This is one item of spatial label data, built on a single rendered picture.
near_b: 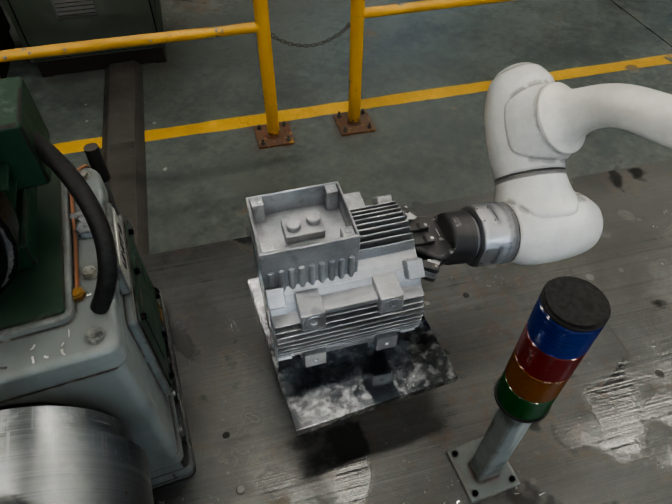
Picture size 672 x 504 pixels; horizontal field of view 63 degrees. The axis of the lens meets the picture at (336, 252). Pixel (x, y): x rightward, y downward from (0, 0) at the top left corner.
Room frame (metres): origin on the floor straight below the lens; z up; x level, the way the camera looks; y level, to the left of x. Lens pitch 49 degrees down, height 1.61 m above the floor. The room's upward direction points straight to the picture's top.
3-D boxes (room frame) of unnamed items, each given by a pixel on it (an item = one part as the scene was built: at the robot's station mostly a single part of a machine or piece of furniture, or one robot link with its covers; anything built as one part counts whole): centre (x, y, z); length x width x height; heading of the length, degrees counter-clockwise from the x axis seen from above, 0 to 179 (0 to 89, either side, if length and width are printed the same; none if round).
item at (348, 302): (0.48, 0.00, 1.01); 0.20 x 0.19 x 0.19; 105
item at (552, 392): (0.29, -0.21, 1.10); 0.06 x 0.06 x 0.04
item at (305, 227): (0.47, 0.04, 1.11); 0.12 x 0.11 x 0.07; 105
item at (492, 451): (0.29, -0.21, 1.01); 0.08 x 0.08 x 0.42; 20
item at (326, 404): (0.46, -0.01, 0.86); 0.27 x 0.24 x 0.12; 20
